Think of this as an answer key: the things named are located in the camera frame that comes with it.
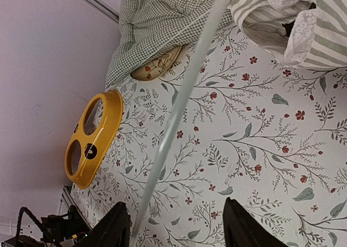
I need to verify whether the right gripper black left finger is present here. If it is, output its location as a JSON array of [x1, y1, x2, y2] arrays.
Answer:
[[78, 202, 130, 247]]

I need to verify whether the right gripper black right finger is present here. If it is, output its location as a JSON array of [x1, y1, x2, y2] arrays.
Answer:
[[222, 198, 286, 247]]

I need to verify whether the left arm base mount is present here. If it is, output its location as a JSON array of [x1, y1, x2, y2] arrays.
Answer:
[[1, 205, 91, 246]]

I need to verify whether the green striped pet tent fabric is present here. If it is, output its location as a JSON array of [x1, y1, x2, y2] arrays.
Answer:
[[228, 0, 346, 69]]

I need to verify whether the green checkered cushion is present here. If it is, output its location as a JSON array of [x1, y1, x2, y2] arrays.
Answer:
[[105, 0, 215, 88]]

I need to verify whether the left aluminium corner post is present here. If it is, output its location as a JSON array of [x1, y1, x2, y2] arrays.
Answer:
[[83, 0, 119, 24]]

